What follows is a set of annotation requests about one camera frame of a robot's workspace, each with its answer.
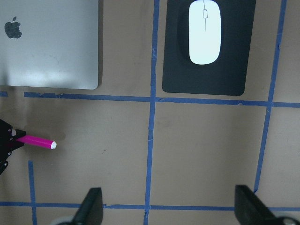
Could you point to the pink highlighter pen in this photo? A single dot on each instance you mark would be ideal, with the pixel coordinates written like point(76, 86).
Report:
point(37, 141)

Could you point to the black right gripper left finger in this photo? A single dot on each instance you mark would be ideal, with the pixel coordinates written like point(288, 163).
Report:
point(90, 211)

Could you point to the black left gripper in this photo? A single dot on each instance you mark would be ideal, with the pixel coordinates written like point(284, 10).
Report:
point(7, 147)

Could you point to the black mousepad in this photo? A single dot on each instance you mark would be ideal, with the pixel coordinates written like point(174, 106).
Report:
point(225, 76)

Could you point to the silver laptop notebook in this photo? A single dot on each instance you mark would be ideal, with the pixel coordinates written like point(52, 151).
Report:
point(50, 43)

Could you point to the white computer mouse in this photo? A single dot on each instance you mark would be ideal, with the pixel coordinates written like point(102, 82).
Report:
point(204, 27)

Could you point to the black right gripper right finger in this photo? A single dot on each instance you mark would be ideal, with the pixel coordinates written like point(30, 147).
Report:
point(250, 210)

